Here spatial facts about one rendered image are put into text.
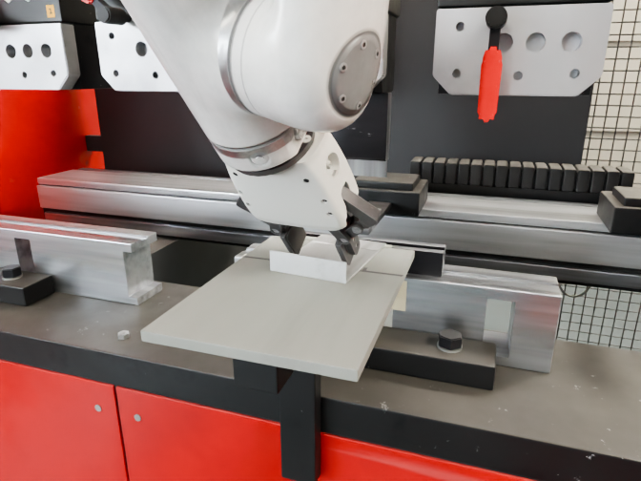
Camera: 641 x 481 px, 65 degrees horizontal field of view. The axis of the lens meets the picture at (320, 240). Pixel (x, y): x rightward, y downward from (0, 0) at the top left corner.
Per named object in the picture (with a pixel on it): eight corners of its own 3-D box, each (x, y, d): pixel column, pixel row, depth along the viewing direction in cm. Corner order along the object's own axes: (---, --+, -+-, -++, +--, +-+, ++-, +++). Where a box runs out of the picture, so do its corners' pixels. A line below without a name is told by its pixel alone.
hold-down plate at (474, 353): (238, 345, 62) (237, 324, 61) (257, 325, 67) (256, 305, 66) (493, 391, 53) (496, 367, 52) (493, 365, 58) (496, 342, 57)
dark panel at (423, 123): (108, 189, 135) (83, 10, 121) (113, 187, 137) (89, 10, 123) (570, 228, 101) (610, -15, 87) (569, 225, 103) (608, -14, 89)
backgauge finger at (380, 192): (312, 238, 68) (312, 201, 66) (360, 196, 91) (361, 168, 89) (401, 247, 64) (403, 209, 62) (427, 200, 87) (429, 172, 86)
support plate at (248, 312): (140, 341, 41) (139, 330, 40) (272, 242, 64) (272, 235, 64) (358, 383, 35) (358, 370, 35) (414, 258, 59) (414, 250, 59)
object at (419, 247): (282, 258, 65) (281, 236, 64) (291, 250, 67) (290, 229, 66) (441, 277, 59) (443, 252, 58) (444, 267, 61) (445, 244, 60)
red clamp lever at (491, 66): (475, 122, 46) (485, 5, 43) (477, 118, 50) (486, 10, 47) (496, 123, 45) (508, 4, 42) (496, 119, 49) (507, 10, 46)
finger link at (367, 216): (387, 195, 43) (375, 226, 48) (301, 166, 44) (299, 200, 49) (383, 205, 43) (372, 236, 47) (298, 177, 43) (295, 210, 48)
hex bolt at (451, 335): (435, 350, 56) (436, 337, 55) (438, 339, 58) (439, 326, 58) (461, 354, 55) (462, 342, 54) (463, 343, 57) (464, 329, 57)
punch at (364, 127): (302, 174, 61) (301, 92, 58) (308, 171, 63) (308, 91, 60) (384, 178, 58) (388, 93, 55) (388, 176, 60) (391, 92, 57)
